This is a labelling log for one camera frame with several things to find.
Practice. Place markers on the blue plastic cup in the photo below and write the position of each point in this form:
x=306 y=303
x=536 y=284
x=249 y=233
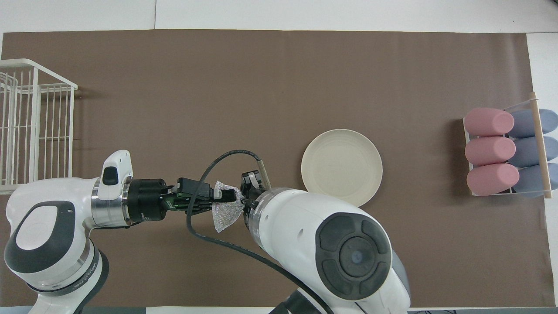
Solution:
x=529 y=179
x=525 y=151
x=523 y=123

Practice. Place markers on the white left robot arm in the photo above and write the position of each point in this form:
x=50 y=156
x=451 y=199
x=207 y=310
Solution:
x=48 y=205

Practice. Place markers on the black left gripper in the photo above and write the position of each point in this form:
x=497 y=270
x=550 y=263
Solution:
x=146 y=200

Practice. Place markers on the cream round plate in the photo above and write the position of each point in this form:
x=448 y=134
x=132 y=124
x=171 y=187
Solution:
x=342 y=168

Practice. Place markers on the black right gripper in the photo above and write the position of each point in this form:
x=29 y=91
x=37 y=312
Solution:
x=253 y=185

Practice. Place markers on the clear plastic bag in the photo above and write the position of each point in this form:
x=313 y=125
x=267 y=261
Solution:
x=226 y=216

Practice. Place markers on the pink plastic cup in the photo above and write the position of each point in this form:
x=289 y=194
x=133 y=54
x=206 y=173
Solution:
x=488 y=121
x=490 y=151
x=492 y=179

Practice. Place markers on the brown table mat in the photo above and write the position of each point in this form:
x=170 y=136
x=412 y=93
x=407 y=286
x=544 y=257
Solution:
x=261 y=87

